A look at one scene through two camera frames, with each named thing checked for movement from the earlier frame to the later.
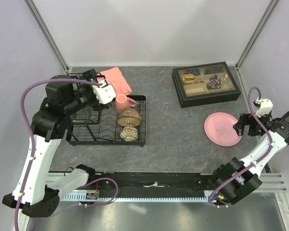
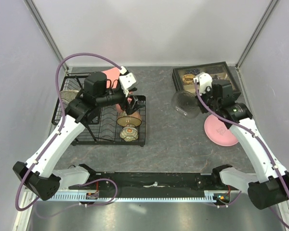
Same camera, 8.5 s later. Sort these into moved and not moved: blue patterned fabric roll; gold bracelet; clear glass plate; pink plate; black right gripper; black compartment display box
Moved: clear glass plate; black right gripper
Not moved: gold bracelet; blue patterned fabric roll; black compartment display box; pink plate
